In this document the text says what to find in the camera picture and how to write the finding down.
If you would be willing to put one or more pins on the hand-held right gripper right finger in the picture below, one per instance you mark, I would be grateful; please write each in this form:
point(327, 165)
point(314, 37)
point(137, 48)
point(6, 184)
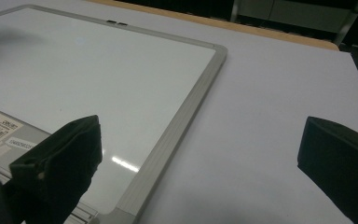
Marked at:
point(341, 161)

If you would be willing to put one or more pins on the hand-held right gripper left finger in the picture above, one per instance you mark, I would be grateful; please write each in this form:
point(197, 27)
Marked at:
point(59, 168)

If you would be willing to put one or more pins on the grey framed whiteboard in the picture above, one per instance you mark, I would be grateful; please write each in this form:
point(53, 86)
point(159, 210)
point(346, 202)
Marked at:
point(105, 81)

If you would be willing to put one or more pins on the white table sheet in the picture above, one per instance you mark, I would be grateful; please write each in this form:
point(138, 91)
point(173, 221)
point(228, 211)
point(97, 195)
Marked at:
point(261, 109)

